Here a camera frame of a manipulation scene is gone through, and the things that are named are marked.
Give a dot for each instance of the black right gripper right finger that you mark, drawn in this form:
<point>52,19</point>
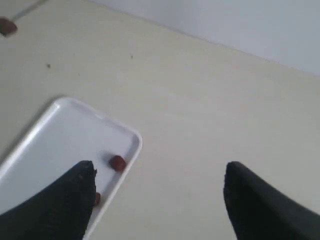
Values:
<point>258,211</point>

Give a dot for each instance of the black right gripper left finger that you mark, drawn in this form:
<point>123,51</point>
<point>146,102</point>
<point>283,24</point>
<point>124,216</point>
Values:
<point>61,211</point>

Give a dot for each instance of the red date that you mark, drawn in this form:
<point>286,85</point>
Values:
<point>97,199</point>
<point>117,163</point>
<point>7,27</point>

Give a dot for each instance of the thin metal skewer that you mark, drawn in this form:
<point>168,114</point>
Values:
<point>28,10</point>

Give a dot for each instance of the white plastic tray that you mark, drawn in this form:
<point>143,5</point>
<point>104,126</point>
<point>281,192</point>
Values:
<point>64,133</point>

